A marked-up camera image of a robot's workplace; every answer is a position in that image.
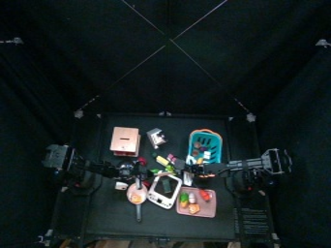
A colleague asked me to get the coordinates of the orange toy fried egg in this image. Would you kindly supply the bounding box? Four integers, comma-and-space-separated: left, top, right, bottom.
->
130, 193, 146, 204

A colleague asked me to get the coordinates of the teal basket with orange rim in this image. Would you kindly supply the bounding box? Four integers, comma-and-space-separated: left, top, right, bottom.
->
186, 128, 226, 166

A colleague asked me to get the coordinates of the white kitchen scale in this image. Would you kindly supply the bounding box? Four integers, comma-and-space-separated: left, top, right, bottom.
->
146, 172, 185, 210

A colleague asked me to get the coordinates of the red and orange toy food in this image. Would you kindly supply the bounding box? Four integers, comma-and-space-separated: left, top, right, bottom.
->
198, 189, 214, 202

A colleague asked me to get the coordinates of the pink toy frying pan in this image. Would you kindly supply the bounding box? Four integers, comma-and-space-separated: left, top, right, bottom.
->
126, 181, 150, 224

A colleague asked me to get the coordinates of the yellow toy block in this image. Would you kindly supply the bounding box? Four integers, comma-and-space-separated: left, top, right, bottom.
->
155, 155, 171, 168

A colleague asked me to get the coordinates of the grey toy kitchen appliance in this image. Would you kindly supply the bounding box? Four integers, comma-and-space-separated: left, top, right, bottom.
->
145, 127, 169, 150

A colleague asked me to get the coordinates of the green and orange toy carrot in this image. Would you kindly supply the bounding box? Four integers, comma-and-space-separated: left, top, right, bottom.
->
179, 192, 190, 208

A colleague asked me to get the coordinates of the pink toy cash register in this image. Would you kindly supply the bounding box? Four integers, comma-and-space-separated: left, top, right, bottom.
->
109, 126, 143, 158

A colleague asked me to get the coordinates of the white toy cup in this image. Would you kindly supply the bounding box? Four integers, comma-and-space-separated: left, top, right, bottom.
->
114, 181, 131, 191

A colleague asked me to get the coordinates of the pink cutting board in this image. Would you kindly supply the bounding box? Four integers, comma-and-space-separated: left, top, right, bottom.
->
175, 186, 219, 219

